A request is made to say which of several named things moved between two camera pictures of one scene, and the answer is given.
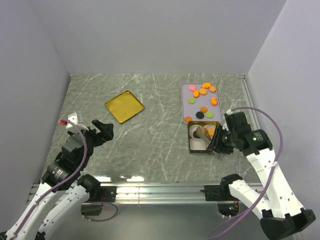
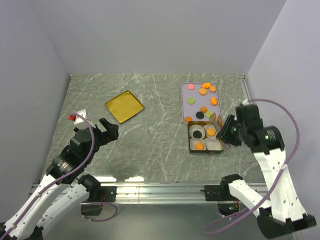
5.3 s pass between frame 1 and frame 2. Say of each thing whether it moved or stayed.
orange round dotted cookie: stayed
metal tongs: moved
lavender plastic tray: stayed
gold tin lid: stayed
